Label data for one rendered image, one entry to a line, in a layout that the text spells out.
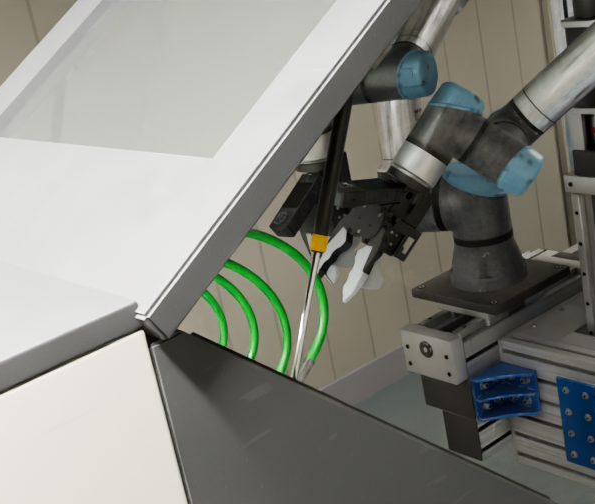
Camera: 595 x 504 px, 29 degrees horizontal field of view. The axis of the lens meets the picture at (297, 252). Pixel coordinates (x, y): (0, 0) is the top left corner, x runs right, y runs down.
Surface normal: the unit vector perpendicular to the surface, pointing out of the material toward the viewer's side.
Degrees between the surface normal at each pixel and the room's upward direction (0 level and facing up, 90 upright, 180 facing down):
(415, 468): 90
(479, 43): 90
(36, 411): 90
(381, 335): 90
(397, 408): 0
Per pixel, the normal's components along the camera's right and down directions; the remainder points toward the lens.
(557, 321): -0.19, -0.93
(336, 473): 0.64, 0.12
